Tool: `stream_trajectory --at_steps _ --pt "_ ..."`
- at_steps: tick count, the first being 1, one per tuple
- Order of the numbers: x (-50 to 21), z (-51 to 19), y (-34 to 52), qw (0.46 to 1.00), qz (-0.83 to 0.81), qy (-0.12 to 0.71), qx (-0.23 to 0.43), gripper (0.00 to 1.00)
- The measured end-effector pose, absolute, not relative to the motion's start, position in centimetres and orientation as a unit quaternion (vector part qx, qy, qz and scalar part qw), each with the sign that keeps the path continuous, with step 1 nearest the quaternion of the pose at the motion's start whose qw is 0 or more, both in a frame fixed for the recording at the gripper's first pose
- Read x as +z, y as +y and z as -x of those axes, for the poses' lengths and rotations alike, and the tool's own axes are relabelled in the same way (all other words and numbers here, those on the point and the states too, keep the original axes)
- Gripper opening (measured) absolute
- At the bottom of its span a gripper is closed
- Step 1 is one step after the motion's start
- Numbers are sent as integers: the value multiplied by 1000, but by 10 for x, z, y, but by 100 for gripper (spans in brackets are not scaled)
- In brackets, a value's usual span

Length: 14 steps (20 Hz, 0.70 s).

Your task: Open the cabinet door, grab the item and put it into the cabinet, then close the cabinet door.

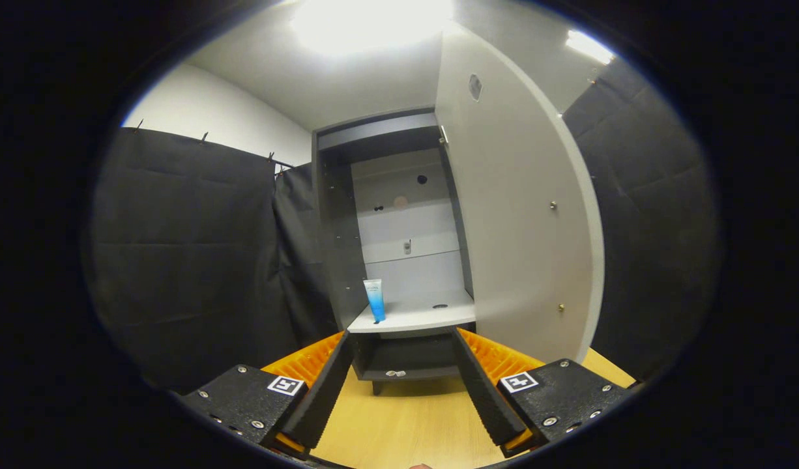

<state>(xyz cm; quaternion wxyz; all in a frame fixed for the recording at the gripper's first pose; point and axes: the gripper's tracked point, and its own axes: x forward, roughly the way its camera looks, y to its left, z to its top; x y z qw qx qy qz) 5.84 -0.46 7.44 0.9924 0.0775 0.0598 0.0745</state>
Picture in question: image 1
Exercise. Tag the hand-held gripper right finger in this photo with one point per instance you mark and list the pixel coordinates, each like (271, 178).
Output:
(481, 391)

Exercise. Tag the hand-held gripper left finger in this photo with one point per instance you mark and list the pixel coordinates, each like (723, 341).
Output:
(318, 391)

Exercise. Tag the white and blue cosmetic tube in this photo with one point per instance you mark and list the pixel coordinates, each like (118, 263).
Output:
(375, 301)

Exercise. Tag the beige cabinet door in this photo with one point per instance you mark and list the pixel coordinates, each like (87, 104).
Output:
(517, 195)

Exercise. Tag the light grey cabinet shelf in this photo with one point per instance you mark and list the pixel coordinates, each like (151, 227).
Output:
(412, 318)

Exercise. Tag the dark grey cabinet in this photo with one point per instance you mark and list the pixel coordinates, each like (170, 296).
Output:
(334, 228)

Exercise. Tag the black backdrop cloth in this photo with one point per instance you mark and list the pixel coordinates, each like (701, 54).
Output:
(178, 247)

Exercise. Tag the long ceiling light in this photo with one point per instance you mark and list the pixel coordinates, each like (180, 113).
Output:
(590, 47)

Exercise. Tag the large ceiling light panel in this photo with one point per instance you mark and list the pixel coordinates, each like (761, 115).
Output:
(367, 23)

